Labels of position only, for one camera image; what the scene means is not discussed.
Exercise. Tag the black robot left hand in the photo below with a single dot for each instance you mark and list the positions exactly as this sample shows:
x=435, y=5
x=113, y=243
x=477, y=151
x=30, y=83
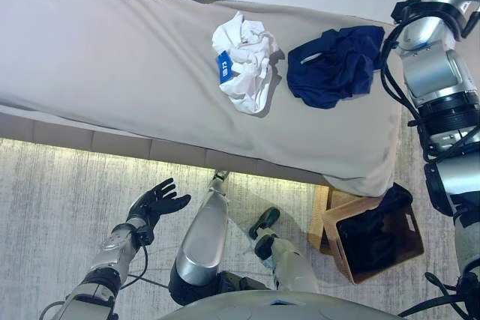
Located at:
x=153, y=204

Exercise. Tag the white garment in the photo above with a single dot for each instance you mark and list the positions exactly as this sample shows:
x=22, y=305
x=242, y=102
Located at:
x=247, y=72

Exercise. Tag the black garment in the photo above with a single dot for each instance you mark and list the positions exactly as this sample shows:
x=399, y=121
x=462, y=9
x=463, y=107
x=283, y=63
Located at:
x=367, y=245

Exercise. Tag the navy blue garment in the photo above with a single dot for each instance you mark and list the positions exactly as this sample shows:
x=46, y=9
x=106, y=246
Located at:
x=330, y=72

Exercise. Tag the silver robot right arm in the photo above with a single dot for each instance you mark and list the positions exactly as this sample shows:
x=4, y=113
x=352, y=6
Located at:
x=431, y=69

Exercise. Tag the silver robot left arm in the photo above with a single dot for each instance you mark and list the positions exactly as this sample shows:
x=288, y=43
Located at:
x=112, y=252

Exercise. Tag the brown wicker basket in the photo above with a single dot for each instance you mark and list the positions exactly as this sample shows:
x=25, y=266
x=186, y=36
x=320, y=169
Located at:
x=410, y=237

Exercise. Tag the grey striped area rug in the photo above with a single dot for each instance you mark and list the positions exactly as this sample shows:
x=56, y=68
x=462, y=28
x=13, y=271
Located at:
x=56, y=192

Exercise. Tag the grey robot torso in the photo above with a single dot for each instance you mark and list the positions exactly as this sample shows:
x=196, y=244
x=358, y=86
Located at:
x=262, y=308

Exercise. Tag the silver robot right leg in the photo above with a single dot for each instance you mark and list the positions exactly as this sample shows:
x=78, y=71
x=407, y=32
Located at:
x=292, y=264

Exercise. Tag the beige bed base frame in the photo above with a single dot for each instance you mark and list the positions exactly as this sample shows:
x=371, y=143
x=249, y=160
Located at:
x=112, y=142

